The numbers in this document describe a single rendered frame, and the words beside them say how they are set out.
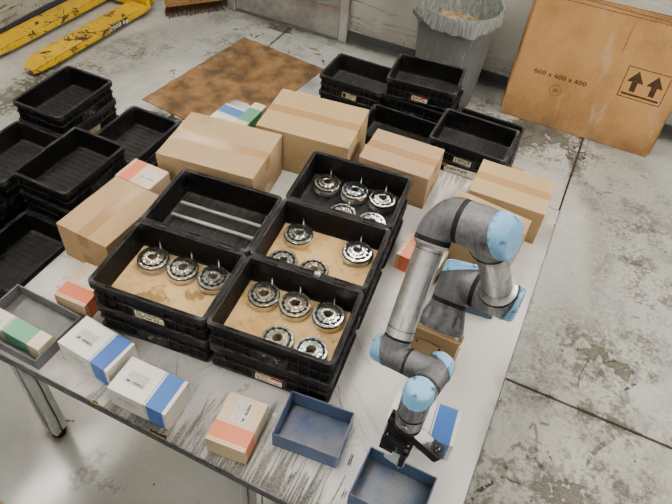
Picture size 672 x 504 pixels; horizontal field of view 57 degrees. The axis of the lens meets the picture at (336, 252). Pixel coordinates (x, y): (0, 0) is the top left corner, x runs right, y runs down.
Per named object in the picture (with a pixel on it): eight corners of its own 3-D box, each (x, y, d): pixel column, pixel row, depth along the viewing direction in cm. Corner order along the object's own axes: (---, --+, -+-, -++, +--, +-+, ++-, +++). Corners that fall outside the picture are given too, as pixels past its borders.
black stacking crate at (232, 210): (283, 221, 230) (283, 198, 221) (248, 277, 210) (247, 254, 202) (186, 192, 237) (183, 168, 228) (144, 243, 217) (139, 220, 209)
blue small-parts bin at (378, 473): (433, 487, 174) (437, 477, 169) (414, 537, 165) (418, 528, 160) (368, 456, 179) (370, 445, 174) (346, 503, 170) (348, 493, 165)
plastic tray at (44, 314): (84, 324, 205) (81, 315, 201) (39, 370, 192) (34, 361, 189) (22, 293, 212) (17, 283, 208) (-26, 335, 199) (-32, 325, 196)
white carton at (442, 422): (456, 426, 189) (462, 411, 183) (446, 461, 181) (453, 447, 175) (393, 403, 193) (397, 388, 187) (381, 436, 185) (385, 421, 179)
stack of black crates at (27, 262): (39, 244, 302) (25, 210, 285) (88, 267, 294) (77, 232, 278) (-27, 301, 276) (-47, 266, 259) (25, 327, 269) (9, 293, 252)
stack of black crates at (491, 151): (498, 196, 351) (521, 130, 319) (483, 229, 332) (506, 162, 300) (431, 173, 361) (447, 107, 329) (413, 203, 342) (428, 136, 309)
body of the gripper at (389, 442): (388, 427, 172) (396, 402, 164) (417, 441, 170) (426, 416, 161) (377, 449, 167) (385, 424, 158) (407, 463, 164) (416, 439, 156)
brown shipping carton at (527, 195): (543, 211, 261) (555, 181, 249) (532, 244, 247) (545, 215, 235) (474, 188, 268) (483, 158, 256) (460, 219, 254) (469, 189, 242)
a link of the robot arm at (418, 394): (443, 383, 151) (426, 407, 145) (434, 408, 158) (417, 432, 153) (415, 366, 154) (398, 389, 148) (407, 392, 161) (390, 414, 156)
